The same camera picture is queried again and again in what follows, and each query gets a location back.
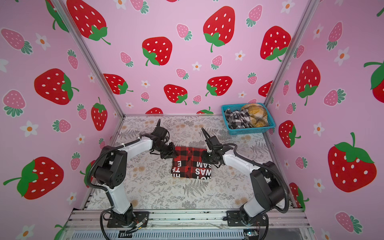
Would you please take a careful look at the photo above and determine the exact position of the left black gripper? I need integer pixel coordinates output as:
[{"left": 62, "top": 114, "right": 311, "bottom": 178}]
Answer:
[{"left": 156, "top": 142, "right": 180, "bottom": 159}]

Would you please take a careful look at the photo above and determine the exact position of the red black plaid shirt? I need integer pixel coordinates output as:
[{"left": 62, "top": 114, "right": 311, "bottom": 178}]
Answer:
[{"left": 171, "top": 147, "right": 212, "bottom": 180}]

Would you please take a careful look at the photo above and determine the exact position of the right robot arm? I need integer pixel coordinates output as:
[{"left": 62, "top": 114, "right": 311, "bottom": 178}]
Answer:
[{"left": 202, "top": 135, "right": 290, "bottom": 225}]

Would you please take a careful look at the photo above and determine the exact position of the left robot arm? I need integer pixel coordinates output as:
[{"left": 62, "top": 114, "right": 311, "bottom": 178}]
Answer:
[{"left": 85, "top": 126, "right": 177, "bottom": 227}]

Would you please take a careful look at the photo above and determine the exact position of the black white plaid shirt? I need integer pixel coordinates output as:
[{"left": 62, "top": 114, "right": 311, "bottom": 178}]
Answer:
[{"left": 225, "top": 109, "right": 252, "bottom": 130}]

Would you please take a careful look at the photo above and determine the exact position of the teal plastic basket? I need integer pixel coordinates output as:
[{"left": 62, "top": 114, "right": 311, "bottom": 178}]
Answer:
[{"left": 222, "top": 103, "right": 276, "bottom": 135}]

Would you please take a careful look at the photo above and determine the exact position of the yellow plaid shirt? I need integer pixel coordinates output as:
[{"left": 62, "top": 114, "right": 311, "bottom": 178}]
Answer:
[{"left": 242, "top": 104, "right": 269, "bottom": 128}]

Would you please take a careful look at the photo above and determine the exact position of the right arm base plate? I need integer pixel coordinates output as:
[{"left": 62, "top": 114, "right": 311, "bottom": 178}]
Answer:
[{"left": 223, "top": 210, "right": 268, "bottom": 227}]

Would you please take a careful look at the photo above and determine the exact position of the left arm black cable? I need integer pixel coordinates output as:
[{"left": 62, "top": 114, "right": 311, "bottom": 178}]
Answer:
[{"left": 98, "top": 208, "right": 115, "bottom": 240}]

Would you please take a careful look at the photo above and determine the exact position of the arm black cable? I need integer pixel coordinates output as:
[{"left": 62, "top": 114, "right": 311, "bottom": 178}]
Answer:
[
  {"left": 259, "top": 212, "right": 270, "bottom": 240},
  {"left": 98, "top": 208, "right": 115, "bottom": 240}
]

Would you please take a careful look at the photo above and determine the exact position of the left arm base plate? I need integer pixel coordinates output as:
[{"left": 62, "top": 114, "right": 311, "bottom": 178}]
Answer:
[{"left": 107, "top": 211, "right": 150, "bottom": 229}]

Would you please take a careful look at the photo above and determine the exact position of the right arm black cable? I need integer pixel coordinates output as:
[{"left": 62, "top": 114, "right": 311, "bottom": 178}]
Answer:
[{"left": 259, "top": 212, "right": 270, "bottom": 240}]

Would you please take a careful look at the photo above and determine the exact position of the aluminium front rail frame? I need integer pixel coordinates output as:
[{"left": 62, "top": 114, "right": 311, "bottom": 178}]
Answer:
[{"left": 56, "top": 209, "right": 316, "bottom": 240}]

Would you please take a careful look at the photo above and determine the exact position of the left corner aluminium post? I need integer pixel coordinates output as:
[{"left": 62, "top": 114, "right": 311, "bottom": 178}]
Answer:
[{"left": 52, "top": 0, "right": 125, "bottom": 119}]

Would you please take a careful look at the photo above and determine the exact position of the corner aluminium post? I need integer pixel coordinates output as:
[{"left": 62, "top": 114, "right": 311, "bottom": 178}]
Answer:
[
  {"left": 52, "top": 0, "right": 125, "bottom": 119},
  {"left": 264, "top": 0, "right": 320, "bottom": 105}
]

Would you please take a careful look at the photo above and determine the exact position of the right corner aluminium post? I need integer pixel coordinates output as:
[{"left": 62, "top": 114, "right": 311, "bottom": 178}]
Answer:
[{"left": 264, "top": 0, "right": 320, "bottom": 105}]

